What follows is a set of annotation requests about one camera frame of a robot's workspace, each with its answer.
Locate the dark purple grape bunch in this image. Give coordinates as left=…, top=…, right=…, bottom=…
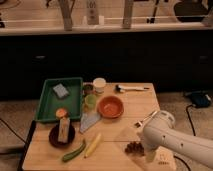
left=125, top=141, right=144, bottom=156

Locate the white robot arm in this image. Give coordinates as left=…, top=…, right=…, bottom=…
left=138, top=110, right=213, bottom=169

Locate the red orange bowl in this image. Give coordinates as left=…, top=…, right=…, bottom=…
left=97, top=96, right=124, bottom=118

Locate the small dark bowl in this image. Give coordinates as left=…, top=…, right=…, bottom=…
left=83, top=84, right=94, bottom=95

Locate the metal fork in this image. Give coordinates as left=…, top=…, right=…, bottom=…
left=134, top=111, right=157, bottom=128

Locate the yellow banana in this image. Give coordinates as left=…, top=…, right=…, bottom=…
left=84, top=133, right=102, bottom=158

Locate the grey blue cloth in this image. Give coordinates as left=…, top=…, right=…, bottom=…
left=79, top=113, right=101, bottom=133

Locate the black power adapter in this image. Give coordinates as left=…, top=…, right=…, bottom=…
left=190, top=93, right=211, bottom=108

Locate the light green cup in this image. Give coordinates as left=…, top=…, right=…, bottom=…
left=85, top=94, right=97, bottom=109

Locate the green cucumber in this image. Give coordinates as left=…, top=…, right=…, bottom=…
left=62, top=139, right=86, bottom=162

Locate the white cup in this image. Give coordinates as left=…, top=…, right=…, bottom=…
left=93, top=78, right=106, bottom=93

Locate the beige box on plate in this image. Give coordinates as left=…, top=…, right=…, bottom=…
left=58, top=117, right=70, bottom=143

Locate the dark round plate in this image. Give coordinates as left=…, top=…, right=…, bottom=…
left=49, top=125, right=75, bottom=148

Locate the orange fruit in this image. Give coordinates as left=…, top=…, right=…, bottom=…
left=55, top=108, right=68, bottom=119

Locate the green plastic tray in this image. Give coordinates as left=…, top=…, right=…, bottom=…
left=35, top=77, right=83, bottom=123

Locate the blue grey sponge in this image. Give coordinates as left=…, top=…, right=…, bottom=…
left=53, top=84, right=69, bottom=98

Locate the black cable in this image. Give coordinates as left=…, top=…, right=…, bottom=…
left=185, top=103, right=198, bottom=138

